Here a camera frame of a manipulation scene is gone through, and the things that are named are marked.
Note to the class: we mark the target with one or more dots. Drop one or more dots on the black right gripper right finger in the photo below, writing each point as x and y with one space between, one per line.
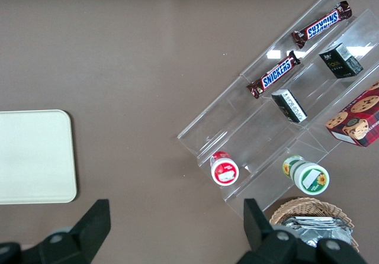
266 243

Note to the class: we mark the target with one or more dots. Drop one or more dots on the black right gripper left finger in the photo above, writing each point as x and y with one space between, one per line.
77 237

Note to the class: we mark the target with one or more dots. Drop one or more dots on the light tan wicker basket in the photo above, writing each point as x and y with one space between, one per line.
305 206

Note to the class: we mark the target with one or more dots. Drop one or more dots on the cream plastic tray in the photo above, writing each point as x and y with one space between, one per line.
35 157

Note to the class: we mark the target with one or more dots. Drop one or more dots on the silver foil pack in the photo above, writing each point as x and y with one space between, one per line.
311 221
311 236

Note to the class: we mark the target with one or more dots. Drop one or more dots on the green lidded snack jar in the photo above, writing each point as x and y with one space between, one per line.
311 178

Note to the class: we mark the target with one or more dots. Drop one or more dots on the red lidded snack jar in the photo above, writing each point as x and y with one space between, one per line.
225 170

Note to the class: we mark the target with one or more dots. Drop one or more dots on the clear acrylic stepped stand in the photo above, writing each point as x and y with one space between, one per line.
237 122

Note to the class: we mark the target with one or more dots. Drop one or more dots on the small black carton box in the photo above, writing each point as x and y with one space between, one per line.
337 62
288 105

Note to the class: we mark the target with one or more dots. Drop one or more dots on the red chocolate chip cookie box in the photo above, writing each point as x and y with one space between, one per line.
358 116

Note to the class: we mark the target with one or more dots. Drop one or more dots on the Snickers chocolate bar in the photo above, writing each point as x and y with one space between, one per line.
322 24
275 74

